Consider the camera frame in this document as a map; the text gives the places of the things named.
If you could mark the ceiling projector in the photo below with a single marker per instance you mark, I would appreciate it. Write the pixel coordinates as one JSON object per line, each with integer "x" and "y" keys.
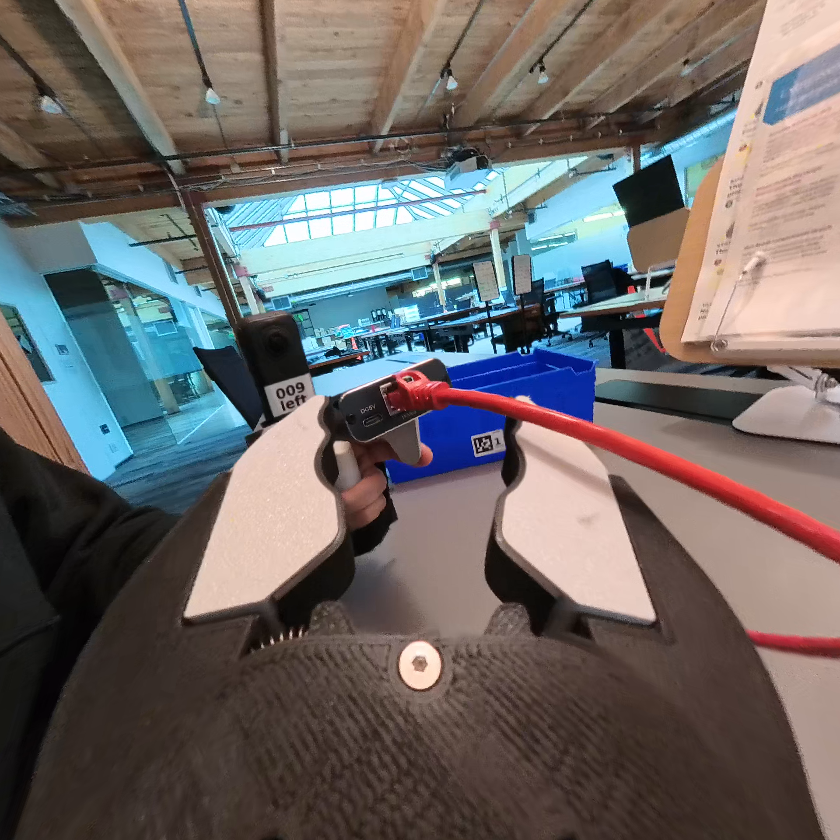
{"x": 472, "y": 169}

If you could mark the distant instruction board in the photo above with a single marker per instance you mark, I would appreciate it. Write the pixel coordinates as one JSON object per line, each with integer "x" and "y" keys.
{"x": 522, "y": 274}
{"x": 484, "y": 282}

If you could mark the white board stand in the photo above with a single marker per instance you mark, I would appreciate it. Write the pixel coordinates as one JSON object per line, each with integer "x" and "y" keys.
{"x": 787, "y": 413}

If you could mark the black monitor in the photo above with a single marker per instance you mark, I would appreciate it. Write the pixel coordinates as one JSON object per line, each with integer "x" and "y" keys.
{"x": 649, "y": 190}

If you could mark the person's left hand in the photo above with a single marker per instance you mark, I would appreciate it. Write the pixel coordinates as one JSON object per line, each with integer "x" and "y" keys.
{"x": 367, "y": 505}

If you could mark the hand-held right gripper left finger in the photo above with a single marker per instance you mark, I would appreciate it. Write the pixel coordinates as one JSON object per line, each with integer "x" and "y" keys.
{"x": 275, "y": 518}

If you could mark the cardboard panel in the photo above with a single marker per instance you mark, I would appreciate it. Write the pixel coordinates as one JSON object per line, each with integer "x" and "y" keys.
{"x": 659, "y": 239}

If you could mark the ceiling track lights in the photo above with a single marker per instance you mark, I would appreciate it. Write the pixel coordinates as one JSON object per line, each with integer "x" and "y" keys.
{"x": 211, "y": 95}

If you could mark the dark-edged grey desk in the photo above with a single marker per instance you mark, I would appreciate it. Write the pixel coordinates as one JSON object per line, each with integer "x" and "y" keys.
{"x": 656, "y": 379}

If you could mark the rows of office desks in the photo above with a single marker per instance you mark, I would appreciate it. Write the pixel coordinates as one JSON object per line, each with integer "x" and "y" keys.
{"x": 459, "y": 325}

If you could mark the grey ethernet splitter box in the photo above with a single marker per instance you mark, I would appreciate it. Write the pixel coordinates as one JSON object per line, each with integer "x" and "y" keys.
{"x": 364, "y": 403}

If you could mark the blue storage bin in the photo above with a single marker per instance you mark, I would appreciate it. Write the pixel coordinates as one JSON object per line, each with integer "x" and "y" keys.
{"x": 564, "y": 394}

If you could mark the cardboard-backed instruction sheet board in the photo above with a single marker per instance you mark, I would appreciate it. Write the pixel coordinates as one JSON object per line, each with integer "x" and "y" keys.
{"x": 787, "y": 197}

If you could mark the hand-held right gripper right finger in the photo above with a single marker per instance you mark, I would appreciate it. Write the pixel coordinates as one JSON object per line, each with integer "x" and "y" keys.
{"x": 571, "y": 525}

